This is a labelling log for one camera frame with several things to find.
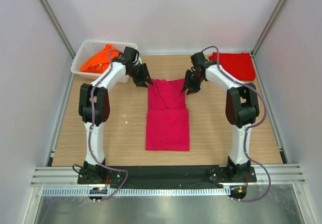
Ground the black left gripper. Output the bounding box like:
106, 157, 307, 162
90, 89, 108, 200
127, 63, 153, 88

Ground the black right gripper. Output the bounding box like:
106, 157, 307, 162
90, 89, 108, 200
181, 70, 204, 96

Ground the magenta pink t-shirt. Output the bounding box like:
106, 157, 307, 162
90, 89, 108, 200
145, 79, 190, 152

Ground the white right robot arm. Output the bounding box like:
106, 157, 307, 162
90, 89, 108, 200
181, 51, 260, 182

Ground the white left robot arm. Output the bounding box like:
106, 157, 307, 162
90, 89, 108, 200
77, 46, 153, 184

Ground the orange t-shirt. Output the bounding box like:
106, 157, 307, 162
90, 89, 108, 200
80, 44, 121, 74

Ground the folded red t-shirt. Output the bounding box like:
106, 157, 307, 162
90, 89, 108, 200
219, 53, 256, 81

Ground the white plastic basket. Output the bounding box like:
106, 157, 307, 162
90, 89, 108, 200
70, 39, 138, 81

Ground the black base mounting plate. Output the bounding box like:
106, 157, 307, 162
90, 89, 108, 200
76, 165, 257, 190

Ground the white slotted cable duct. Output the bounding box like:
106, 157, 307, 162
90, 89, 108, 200
42, 186, 230, 197

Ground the left aluminium corner post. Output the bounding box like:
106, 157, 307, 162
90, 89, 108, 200
38, 0, 76, 58

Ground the aluminium corner post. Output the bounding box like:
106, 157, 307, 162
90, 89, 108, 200
38, 0, 76, 58
251, 0, 288, 57

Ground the right aluminium corner post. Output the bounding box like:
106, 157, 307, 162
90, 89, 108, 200
251, 0, 288, 57

